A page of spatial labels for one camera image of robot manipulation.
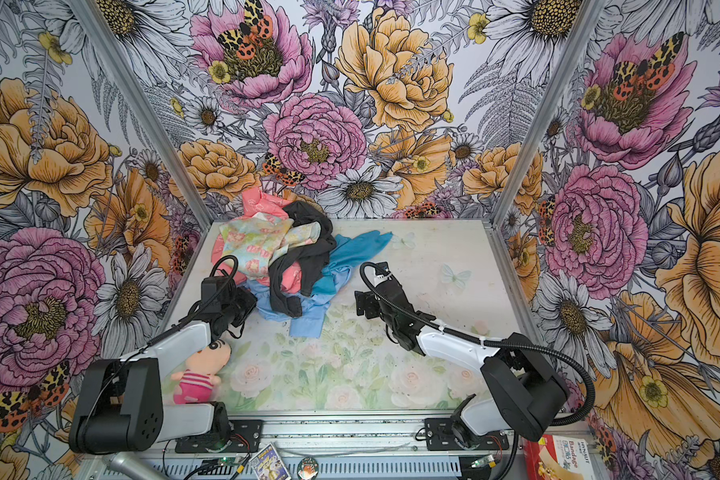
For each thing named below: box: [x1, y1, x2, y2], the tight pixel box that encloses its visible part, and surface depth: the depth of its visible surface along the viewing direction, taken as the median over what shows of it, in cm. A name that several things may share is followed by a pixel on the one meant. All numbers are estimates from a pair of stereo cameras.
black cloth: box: [268, 201, 337, 318], surface depth 96 cm
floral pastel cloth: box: [219, 216, 321, 277], surface depth 99 cm
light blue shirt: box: [238, 266, 352, 338], surface depth 96 cm
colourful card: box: [248, 443, 292, 480], surface depth 70 cm
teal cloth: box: [311, 230, 393, 295], surface depth 109 cm
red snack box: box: [524, 434, 597, 480], surface depth 69 cm
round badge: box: [296, 456, 319, 480], surface depth 71 cm
